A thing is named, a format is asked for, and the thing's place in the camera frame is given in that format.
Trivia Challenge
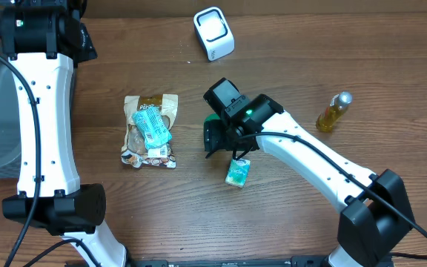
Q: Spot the green lid jar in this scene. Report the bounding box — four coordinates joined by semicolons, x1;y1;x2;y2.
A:
205;113;222;122

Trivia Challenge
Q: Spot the teal kleenex tissue pack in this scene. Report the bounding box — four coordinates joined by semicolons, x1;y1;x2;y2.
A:
225;159;251;188

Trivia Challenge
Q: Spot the teal snack packet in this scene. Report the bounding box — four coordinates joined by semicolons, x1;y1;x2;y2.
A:
131;107;172;150

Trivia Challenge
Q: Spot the brown white snack bag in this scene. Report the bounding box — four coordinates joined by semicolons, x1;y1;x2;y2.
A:
121;94;179;169

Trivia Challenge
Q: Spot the yellow oil bottle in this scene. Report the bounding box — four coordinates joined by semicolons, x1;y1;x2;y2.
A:
316;91;353;132

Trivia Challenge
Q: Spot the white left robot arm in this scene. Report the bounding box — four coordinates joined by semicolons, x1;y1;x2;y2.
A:
0;0;130;266

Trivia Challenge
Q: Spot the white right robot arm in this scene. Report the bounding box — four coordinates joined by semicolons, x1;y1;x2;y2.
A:
203;78;414;266

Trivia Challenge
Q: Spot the white barcode scanner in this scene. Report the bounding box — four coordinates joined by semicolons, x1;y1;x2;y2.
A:
193;7;235;62

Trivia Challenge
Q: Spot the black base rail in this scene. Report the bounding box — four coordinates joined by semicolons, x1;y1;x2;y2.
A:
130;255;325;267

